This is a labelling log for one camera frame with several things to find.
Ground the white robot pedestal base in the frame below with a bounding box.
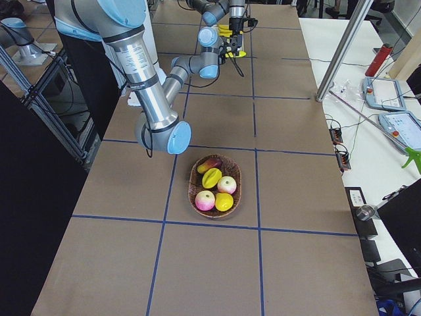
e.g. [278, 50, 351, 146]
[126, 0, 165, 107]

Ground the teach pendant far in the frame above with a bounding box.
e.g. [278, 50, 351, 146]
[362, 76, 407, 112]

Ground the dark red mango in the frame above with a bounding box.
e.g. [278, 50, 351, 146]
[197, 157, 222, 174]

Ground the brown wicker basket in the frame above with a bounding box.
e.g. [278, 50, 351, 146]
[188, 154, 241, 219]

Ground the yellow lemon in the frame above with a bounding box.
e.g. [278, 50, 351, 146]
[214, 193, 234, 212]

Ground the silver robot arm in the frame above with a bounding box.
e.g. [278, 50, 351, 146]
[186, 0, 248, 52]
[55, 1, 245, 155]

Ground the metal cup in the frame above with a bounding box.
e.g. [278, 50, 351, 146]
[355, 204, 377, 221]

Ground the thin metal rod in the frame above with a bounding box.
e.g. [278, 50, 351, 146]
[329, 90, 380, 128]

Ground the aluminium frame post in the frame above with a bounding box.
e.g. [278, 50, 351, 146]
[316, 0, 374, 102]

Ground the small yellow banana bunch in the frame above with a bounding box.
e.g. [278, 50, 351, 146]
[225, 51, 247, 58]

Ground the pink white peach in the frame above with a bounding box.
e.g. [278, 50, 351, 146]
[217, 176, 237, 194]
[195, 190, 215, 211]

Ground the red bottle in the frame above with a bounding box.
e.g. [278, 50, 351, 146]
[364, 43, 393, 77]

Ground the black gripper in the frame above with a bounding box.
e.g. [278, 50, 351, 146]
[229, 16, 243, 33]
[223, 32, 243, 52]

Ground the teach pendant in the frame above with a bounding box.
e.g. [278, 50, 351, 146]
[378, 111, 420, 155]
[362, 76, 407, 112]

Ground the cream bear tray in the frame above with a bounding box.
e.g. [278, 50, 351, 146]
[220, 32, 245, 56]

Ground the green spray nozzle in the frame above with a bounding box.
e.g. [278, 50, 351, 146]
[401, 147, 421, 174]

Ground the teach pendant near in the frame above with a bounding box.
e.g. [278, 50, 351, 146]
[378, 111, 420, 155]

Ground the yellow green starfruit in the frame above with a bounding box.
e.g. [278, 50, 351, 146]
[202, 168, 222, 189]

